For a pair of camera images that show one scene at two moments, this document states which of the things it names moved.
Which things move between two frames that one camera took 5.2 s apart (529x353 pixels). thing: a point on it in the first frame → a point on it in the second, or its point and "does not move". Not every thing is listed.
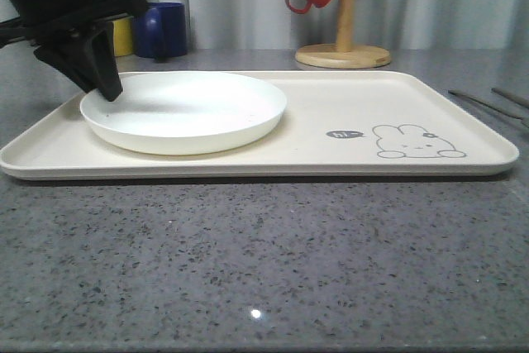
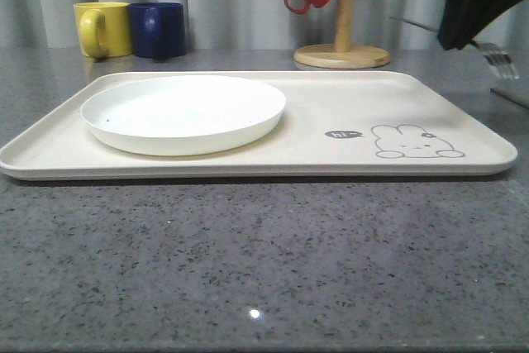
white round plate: x=183 y=112 does not move
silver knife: x=510 y=97 does not move
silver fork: x=488 y=105 → x=497 y=59
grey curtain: x=402 y=2 does not move
